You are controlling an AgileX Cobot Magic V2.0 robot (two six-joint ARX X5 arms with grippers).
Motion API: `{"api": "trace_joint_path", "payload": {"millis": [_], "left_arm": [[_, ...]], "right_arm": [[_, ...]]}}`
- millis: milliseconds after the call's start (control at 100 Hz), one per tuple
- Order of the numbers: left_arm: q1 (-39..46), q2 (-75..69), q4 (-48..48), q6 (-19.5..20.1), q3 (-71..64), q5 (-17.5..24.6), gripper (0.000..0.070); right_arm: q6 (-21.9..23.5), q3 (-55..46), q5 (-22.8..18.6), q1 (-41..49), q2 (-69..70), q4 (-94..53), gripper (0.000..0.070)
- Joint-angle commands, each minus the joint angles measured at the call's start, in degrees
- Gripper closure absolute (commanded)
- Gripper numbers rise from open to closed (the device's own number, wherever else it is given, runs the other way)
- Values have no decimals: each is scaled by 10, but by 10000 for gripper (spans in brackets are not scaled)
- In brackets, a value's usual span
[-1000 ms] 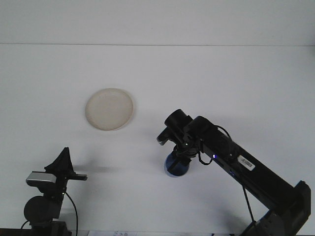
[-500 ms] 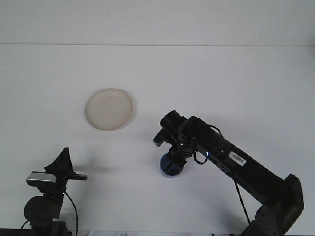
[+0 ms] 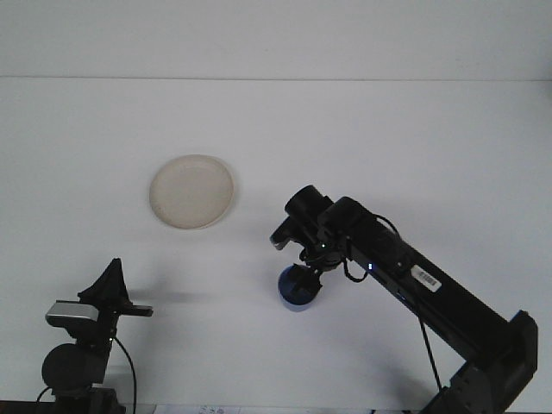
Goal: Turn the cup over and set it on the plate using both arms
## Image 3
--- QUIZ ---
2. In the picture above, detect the pale blue cup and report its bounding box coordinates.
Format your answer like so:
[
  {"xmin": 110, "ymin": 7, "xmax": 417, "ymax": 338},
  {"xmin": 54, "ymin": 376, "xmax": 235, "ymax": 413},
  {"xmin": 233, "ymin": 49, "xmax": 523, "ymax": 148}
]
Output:
[{"xmin": 277, "ymin": 264, "xmax": 323, "ymax": 313}]

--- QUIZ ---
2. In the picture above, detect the pale round plate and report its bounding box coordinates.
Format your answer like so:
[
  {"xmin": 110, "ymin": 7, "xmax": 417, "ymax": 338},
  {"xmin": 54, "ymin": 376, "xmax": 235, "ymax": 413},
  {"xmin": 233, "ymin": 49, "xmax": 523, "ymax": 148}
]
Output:
[{"xmin": 148, "ymin": 154, "xmax": 236, "ymax": 231}]

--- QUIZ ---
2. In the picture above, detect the long black arm cable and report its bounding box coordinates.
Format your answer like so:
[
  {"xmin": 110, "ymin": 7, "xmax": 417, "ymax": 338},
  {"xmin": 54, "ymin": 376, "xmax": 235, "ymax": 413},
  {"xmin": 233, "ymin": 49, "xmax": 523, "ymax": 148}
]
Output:
[{"xmin": 110, "ymin": 336, "xmax": 139, "ymax": 414}]

